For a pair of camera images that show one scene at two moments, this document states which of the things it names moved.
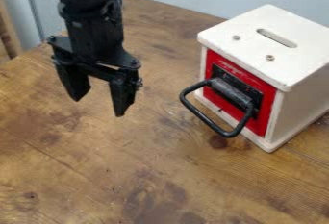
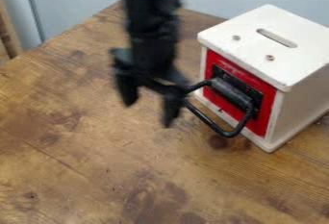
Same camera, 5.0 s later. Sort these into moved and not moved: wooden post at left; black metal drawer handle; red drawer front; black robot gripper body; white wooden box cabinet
Moved: black robot gripper body
Not moved: red drawer front; black metal drawer handle; wooden post at left; white wooden box cabinet
